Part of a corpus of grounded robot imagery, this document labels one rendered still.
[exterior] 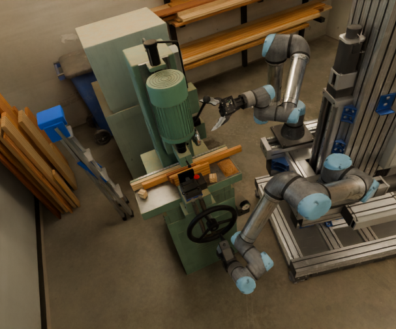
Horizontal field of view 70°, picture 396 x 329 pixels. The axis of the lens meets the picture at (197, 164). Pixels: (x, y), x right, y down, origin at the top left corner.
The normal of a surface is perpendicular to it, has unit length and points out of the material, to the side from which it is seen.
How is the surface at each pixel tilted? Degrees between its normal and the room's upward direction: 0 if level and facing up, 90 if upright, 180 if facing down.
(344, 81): 90
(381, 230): 0
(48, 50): 90
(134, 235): 0
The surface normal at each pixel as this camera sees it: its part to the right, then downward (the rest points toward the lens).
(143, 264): -0.14, -0.68
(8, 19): 0.42, 0.61
